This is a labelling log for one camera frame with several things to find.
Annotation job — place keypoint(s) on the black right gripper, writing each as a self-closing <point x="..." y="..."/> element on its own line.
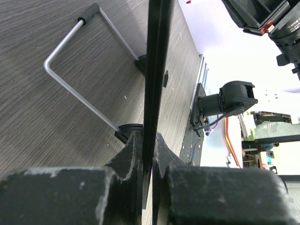
<point x="279" y="19"/>

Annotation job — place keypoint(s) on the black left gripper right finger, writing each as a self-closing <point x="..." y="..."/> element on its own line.
<point x="194" y="195"/>

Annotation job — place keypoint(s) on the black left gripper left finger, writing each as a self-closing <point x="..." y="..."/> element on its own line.
<point x="107" y="195"/>

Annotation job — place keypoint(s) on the white whiteboard black frame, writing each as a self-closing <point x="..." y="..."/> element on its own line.
<point x="159" y="23"/>

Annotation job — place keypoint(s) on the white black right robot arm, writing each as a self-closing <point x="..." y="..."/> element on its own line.
<point x="234" y="98"/>

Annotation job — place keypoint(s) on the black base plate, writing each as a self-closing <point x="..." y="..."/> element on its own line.
<point x="191" y="149"/>

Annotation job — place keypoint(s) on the metal wire whiteboard stand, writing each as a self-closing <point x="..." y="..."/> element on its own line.
<point x="90" y="64"/>

